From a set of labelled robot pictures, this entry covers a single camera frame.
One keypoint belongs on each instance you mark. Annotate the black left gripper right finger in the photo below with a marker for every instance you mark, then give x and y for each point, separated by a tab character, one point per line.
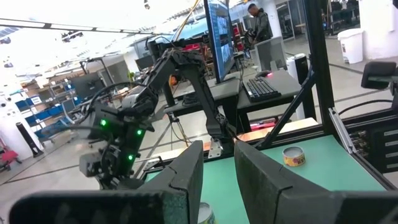
264	186

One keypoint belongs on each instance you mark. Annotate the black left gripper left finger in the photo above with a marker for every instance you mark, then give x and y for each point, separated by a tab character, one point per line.
174	186

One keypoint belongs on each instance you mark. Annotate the short tin can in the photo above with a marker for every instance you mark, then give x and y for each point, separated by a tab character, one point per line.
293	157

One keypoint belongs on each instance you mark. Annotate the labelled tin can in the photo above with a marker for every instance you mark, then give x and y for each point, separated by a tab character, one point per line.
204	216

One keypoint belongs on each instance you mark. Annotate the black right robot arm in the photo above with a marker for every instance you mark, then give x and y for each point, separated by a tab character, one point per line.
199	87

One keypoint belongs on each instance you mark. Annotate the green table mat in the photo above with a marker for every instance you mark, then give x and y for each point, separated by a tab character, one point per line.
326	168

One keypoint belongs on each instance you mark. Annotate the black flat screen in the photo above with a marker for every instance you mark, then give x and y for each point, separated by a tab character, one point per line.
87	84

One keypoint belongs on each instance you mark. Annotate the rack with blue bins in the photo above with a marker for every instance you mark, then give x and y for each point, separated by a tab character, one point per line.
46	110

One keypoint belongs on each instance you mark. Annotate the black backlit keyboard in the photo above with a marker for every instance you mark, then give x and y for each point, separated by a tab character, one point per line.
259	90

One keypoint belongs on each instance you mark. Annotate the black tower fan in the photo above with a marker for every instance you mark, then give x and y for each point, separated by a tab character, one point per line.
28	140

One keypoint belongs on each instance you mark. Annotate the grey computer desk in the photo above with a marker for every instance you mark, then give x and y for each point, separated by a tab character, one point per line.
286	82

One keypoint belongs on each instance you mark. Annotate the black computer mouse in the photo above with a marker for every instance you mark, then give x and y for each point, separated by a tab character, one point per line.
263	74

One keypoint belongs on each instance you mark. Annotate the red chair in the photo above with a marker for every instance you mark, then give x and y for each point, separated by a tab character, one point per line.
7	157

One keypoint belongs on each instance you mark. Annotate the grey flat panel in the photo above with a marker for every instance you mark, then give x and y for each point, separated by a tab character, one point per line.
270	53

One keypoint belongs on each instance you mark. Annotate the flat computer monitor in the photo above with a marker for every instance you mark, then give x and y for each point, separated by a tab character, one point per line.
220	40

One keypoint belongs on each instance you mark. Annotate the person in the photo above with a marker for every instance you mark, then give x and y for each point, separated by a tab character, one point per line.
262	26

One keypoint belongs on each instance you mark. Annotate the white waste bin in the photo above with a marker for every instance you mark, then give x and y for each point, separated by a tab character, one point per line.
351	46

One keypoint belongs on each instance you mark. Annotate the black aluminium table frame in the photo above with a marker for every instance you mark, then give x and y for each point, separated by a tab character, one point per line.
320	77

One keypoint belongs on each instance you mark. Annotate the black camera box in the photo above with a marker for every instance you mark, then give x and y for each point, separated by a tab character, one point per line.
377	74

